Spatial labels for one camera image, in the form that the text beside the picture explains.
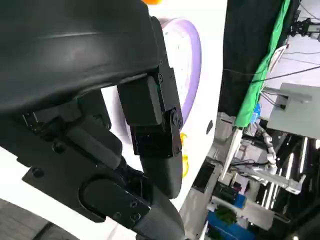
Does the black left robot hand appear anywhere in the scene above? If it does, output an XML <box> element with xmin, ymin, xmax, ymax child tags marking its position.
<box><xmin>0</xmin><ymin>0</ymin><xmax>186</xmax><ymax>240</ymax></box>

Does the lilac plate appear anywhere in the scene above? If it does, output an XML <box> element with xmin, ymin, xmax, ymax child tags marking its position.
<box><xmin>101</xmin><ymin>16</ymin><xmax>202</xmax><ymax>151</ymax></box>

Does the black backdrop cloth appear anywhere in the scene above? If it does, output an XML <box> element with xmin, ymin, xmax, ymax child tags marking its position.
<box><xmin>217</xmin><ymin>0</ymin><xmax>301</xmax><ymax>123</ymax></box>

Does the green cloth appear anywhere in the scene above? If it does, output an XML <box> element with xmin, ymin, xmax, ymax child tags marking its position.
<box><xmin>234</xmin><ymin>0</ymin><xmax>292</xmax><ymax>130</ymax></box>

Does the blue bin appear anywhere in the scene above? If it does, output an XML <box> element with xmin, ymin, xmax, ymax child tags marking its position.
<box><xmin>206</xmin><ymin>194</ymin><xmax>252</xmax><ymax>240</ymax></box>

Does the grey machine box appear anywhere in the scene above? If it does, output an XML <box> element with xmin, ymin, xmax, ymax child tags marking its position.
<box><xmin>266</xmin><ymin>82</ymin><xmax>320</xmax><ymax>139</ymax></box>

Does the black background device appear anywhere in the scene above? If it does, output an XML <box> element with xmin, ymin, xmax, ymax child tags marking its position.
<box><xmin>289</xmin><ymin>17</ymin><xmax>320</xmax><ymax>39</ymax></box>

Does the black cable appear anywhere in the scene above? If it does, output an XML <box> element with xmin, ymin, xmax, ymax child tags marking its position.
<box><xmin>222</xmin><ymin>65</ymin><xmax>320</xmax><ymax>84</ymax></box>

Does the silver metal bracket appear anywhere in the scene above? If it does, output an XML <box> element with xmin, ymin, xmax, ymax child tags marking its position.
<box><xmin>249</xmin><ymin>164</ymin><xmax>307</xmax><ymax>195</ymax></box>

